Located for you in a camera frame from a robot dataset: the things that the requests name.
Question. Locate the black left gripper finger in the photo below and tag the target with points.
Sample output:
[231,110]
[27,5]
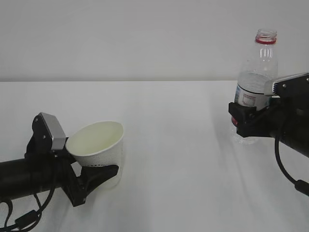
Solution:
[93,177]

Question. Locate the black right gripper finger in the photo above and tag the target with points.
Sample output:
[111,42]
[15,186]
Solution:
[248,120]

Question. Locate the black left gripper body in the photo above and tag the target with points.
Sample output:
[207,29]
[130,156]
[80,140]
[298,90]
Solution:
[65,178]

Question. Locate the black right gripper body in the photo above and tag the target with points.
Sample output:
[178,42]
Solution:
[289,118]

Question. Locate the white paper cup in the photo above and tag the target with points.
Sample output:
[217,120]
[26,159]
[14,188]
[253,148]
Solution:
[98,145]

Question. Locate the clear Nongfu Spring water bottle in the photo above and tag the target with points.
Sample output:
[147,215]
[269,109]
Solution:
[259,66]

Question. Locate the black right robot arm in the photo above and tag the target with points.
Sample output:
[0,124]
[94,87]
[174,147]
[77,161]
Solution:
[297,145]

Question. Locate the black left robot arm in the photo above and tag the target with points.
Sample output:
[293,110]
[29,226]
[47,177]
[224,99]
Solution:
[39,173]

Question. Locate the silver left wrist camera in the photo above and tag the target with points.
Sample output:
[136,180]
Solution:
[48,137]

